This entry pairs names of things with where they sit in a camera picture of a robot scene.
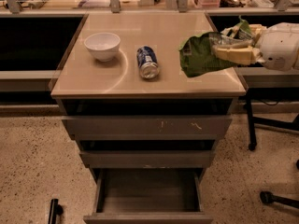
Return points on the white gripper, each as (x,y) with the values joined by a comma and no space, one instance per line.
(277,46)

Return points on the green rice chip bag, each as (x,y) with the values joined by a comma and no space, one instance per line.
(197,57)

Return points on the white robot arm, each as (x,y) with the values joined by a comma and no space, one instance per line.
(275,47)

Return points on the grey drawer cabinet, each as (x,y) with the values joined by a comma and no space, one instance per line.
(85,86)

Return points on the grey top drawer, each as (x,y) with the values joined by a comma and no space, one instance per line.
(147,127)

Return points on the grey drawer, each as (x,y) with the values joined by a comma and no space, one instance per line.
(148,196)
(147,127)
(147,159)

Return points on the grey middle drawer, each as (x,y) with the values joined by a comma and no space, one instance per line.
(147,159)

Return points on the grey bottom drawer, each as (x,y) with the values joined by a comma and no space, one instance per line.
(148,196)

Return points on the black table leg with caster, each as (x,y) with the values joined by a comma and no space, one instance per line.
(252,121)

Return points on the blue soda can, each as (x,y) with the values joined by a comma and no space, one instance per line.
(147,63)

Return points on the white ceramic bowl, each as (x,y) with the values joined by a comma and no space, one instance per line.
(103,46)

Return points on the black chair base leg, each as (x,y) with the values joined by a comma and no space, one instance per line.
(268,197)

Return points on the black object on floor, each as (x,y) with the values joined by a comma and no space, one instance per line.
(55,212)

